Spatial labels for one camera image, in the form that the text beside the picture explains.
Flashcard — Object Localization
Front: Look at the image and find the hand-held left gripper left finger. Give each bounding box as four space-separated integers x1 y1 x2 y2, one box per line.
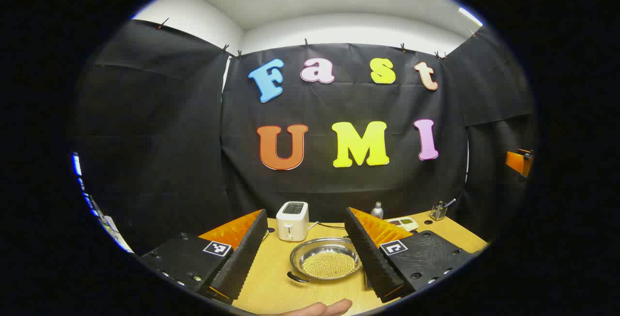
138 209 269 305

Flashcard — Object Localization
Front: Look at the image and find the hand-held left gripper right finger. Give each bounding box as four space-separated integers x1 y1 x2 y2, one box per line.
344 206 478 303

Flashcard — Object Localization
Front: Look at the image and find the pile of yellow soybeans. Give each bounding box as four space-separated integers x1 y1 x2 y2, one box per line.
301 252 359 279

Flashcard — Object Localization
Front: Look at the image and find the stainless steel pot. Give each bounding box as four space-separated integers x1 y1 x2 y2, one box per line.
287 237 364 284

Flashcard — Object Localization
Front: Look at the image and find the white divided plate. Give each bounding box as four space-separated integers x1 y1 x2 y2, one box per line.
387 216 419 232

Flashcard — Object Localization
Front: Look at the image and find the white toaster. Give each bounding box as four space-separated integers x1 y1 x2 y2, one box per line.
276 202 310 242

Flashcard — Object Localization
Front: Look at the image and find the black backdrop cloth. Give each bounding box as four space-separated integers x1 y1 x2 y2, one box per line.
73 18 538 256

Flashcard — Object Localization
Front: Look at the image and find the ceiling light panel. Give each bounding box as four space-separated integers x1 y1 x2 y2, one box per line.
459 7 484 27

